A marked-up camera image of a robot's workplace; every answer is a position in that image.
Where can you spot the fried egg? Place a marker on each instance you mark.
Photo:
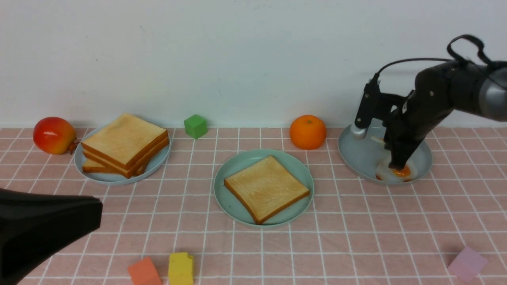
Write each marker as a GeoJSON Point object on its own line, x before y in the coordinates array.
{"type": "Point", "coordinates": [384, 173]}
{"type": "Point", "coordinates": [378, 140]}

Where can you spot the red yellow apple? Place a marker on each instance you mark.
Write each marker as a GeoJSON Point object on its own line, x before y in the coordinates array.
{"type": "Point", "coordinates": [55, 136]}

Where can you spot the teal centre plate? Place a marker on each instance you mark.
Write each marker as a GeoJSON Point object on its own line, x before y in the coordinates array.
{"type": "Point", "coordinates": [232, 206]}

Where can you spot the orange block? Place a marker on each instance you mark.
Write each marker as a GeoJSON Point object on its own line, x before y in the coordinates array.
{"type": "Point", "coordinates": [144, 272]}

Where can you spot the orange fruit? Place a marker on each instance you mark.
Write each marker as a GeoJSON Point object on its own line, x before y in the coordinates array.
{"type": "Point", "coordinates": [308, 132]}

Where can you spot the toast slice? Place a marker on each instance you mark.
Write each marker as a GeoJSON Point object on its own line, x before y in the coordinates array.
{"type": "Point", "coordinates": [124, 154]}
{"type": "Point", "coordinates": [265, 189]}
{"type": "Point", "coordinates": [126, 127]}
{"type": "Point", "coordinates": [91, 166]}

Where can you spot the pink block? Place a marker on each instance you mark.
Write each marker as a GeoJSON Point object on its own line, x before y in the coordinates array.
{"type": "Point", "coordinates": [467, 265]}

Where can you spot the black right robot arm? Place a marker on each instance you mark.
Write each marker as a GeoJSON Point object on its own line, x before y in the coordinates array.
{"type": "Point", "coordinates": [478, 90]}

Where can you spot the yellow block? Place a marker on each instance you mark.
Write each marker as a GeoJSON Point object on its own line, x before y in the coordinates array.
{"type": "Point", "coordinates": [181, 269]}

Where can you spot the blue bread plate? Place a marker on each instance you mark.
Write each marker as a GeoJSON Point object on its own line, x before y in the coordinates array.
{"type": "Point", "coordinates": [116, 179]}

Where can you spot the green cube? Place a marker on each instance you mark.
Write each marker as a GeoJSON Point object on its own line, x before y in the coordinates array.
{"type": "Point", "coordinates": [196, 126]}

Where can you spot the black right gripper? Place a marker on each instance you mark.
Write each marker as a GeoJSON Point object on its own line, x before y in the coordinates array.
{"type": "Point", "coordinates": [415, 115]}

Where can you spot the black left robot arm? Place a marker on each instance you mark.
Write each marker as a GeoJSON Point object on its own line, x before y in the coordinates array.
{"type": "Point", "coordinates": [34, 227]}

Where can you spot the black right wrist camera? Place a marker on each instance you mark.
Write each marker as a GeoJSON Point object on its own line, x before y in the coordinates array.
{"type": "Point", "coordinates": [374, 104]}

